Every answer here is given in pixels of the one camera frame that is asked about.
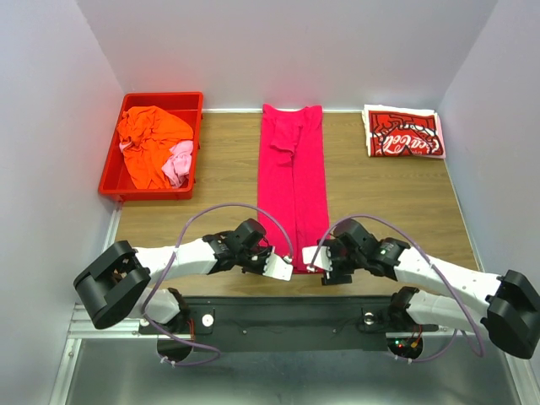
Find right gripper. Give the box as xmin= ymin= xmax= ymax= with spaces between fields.
xmin=316 ymin=239 xmax=365 ymax=286

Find magenta t shirt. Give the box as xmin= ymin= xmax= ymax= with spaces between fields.
xmin=257 ymin=104 xmax=329 ymax=274

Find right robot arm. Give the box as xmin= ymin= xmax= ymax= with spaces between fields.
xmin=302 ymin=215 xmax=539 ymax=359

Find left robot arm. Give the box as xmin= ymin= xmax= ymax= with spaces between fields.
xmin=73 ymin=219 xmax=274 ymax=332

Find light pink t shirt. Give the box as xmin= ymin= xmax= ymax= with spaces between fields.
xmin=119 ymin=140 xmax=193 ymax=190

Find red plastic bin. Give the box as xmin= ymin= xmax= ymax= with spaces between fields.
xmin=99 ymin=91 xmax=204 ymax=203

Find orange t shirt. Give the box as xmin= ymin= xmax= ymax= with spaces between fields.
xmin=116 ymin=106 xmax=194 ymax=189

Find folded white t shirt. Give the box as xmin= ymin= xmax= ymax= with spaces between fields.
xmin=362 ymin=104 xmax=440 ymax=158

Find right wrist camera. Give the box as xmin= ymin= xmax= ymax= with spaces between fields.
xmin=302 ymin=246 xmax=332 ymax=273

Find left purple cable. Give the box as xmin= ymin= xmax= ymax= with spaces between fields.
xmin=141 ymin=202 xmax=294 ymax=367

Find purple cable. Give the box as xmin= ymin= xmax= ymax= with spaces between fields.
xmin=141 ymin=202 xmax=294 ymax=367
xmin=307 ymin=213 xmax=485 ymax=364

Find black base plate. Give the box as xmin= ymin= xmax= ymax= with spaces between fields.
xmin=138 ymin=297 xmax=440 ymax=354

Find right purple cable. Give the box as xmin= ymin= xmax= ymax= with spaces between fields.
xmin=307 ymin=213 xmax=485 ymax=364

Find aluminium frame rail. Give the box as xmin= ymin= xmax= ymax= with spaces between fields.
xmin=52 ymin=203 xmax=539 ymax=404

